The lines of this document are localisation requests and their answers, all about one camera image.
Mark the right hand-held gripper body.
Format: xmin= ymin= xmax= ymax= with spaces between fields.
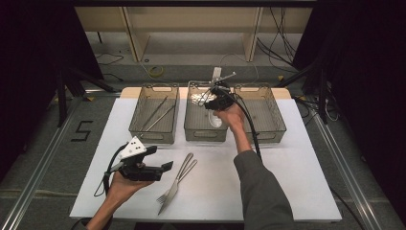
xmin=204 ymin=71 xmax=237 ymax=111

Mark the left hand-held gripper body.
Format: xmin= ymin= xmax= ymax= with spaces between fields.
xmin=118 ymin=135 xmax=164 ymax=182

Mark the white ceramic spoon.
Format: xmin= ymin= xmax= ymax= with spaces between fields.
xmin=207 ymin=108 xmax=223 ymax=128

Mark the metal knife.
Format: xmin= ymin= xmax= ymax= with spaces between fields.
xmin=157 ymin=152 xmax=194 ymax=216

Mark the transparent grey plastic bin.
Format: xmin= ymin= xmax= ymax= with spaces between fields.
xmin=232 ymin=83 xmax=287 ymax=146
xmin=184 ymin=80 xmax=229 ymax=143
xmin=128 ymin=83 xmax=180 ymax=145

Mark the person's right hand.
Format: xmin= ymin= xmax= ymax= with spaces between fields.
xmin=213 ymin=103 xmax=247 ymax=134

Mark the person's left hand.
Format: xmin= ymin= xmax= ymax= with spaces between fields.
xmin=106 ymin=172 xmax=155 ymax=205

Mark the white table mat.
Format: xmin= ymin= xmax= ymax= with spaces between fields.
xmin=69 ymin=97 xmax=343 ymax=223

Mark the light wooden shelf unit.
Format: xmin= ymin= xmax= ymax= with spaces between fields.
xmin=75 ymin=6 xmax=314 ymax=63

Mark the black metal stand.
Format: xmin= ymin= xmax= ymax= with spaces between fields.
xmin=277 ymin=57 xmax=330 ymax=126
xmin=56 ymin=66 xmax=118 ymax=128

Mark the black curtain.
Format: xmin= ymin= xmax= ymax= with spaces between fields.
xmin=291 ymin=0 xmax=406 ymax=221
xmin=0 ymin=0 xmax=104 ymax=181

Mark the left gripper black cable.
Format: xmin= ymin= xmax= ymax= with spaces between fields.
xmin=93 ymin=143 xmax=128 ymax=197

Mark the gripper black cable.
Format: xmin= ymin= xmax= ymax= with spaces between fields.
xmin=93 ymin=143 xmax=128 ymax=197
xmin=223 ymin=90 xmax=263 ymax=162

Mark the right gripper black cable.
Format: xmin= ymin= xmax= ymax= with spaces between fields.
xmin=223 ymin=90 xmax=263 ymax=162

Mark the white floor cable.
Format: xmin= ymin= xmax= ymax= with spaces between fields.
xmin=219 ymin=52 xmax=260 ymax=82

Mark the yellow cable coil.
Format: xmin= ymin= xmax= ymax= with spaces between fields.
xmin=147 ymin=65 xmax=166 ymax=79

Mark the bundle of black cables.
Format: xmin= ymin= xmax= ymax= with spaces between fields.
xmin=256 ymin=7 xmax=299 ymax=71

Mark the thin black floor cable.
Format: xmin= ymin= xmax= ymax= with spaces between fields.
xmin=95 ymin=52 xmax=124 ymax=67

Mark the aluminium floor rail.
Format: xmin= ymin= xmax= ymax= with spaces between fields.
xmin=314 ymin=113 xmax=383 ymax=230
xmin=0 ymin=95 xmax=82 ymax=230

